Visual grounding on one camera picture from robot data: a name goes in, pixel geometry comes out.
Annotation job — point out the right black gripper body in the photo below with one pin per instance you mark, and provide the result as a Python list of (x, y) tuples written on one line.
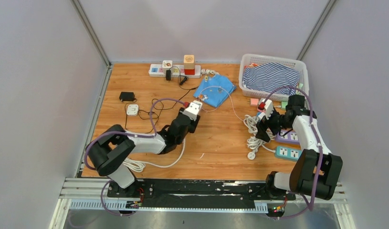
[(277, 121)]

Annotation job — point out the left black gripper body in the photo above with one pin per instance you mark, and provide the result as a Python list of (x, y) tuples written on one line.
[(192, 125)]

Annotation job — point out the white square plug adapter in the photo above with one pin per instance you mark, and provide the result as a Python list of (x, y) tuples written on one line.
[(132, 110)]

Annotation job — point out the white back power strip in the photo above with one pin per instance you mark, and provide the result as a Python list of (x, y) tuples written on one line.
[(156, 70)]

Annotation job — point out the white power strip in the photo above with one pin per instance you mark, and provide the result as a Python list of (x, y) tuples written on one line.
[(156, 70), (139, 166)]

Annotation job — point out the wooden block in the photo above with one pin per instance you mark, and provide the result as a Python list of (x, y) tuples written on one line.
[(189, 64)]

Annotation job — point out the black power adapter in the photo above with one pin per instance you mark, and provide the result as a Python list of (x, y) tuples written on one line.
[(127, 97)]

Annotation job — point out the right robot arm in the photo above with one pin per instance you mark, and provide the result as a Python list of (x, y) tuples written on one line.
[(317, 170)]

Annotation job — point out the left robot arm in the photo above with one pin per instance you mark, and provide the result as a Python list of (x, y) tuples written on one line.
[(109, 151)]

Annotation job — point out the green small charger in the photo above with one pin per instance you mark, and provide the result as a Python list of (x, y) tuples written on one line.
[(283, 105)]

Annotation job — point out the purple power strip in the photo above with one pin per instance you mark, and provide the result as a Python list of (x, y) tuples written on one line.
[(288, 137)]

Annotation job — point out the pink small charger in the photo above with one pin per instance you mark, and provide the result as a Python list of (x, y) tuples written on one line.
[(254, 102)]

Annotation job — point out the teal power strip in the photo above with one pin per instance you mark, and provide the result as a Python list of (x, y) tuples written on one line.
[(287, 153)]

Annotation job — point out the white plastic basket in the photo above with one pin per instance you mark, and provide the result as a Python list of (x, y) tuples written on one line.
[(251, 60)]

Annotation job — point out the blue striped cloth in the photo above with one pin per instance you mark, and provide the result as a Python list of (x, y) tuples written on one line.
[(269, 76)]

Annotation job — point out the small black charger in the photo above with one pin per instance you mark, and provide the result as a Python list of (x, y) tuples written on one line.
[(168, 75)]

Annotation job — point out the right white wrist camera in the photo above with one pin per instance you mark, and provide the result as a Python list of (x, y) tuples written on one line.
[(265, 107)]

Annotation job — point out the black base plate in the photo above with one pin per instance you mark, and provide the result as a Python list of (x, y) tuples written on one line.
[(200, 195)]

